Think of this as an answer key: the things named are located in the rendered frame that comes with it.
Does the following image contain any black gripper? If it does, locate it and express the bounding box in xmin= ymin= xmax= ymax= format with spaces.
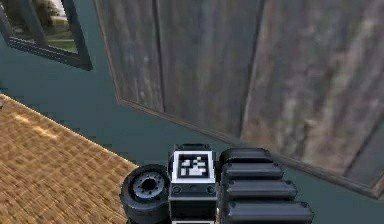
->
xmin=120 ymin=163 xmax=173 ymax=224

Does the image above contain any brown wooden cupboard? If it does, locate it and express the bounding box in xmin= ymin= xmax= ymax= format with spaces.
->
xmin=94 ymin=0 xmax=384 ymax=200

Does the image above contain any dark framed window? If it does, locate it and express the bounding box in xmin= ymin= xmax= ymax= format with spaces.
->
xmin=0 ymin=0 xmax=94 ymax=72

